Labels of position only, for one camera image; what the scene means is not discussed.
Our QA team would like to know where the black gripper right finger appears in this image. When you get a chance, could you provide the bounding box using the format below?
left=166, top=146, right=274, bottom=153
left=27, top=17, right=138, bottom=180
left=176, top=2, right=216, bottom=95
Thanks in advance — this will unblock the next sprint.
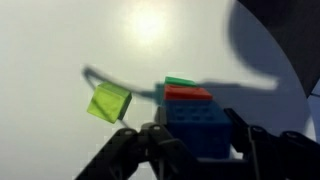
left=223, top=107, right=320, bottom=180

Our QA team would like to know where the orange block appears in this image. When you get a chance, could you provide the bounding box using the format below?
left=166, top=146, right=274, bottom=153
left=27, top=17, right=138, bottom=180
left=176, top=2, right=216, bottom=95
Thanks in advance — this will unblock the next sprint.
left=163, top=84, right=214, bottom=102

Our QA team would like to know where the yellow-green block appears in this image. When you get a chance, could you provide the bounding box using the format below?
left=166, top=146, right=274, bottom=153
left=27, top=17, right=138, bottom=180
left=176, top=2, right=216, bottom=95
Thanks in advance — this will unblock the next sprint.
left=86, top=81, right=133, bottom=125

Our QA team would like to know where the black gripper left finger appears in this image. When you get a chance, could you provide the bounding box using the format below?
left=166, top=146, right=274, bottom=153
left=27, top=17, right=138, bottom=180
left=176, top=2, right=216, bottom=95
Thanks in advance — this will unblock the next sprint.
left=74, top=105, right=199, bottom=180

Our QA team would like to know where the green block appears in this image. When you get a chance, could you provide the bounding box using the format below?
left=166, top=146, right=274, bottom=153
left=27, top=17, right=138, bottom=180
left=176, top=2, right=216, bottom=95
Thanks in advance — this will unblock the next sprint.
left=163, top=76, right=198, bottom=89

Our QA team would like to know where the blue block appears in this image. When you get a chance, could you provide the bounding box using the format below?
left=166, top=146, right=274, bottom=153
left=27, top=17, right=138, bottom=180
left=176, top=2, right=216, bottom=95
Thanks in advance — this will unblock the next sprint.
left=164, top=98, right=234, bottom=160

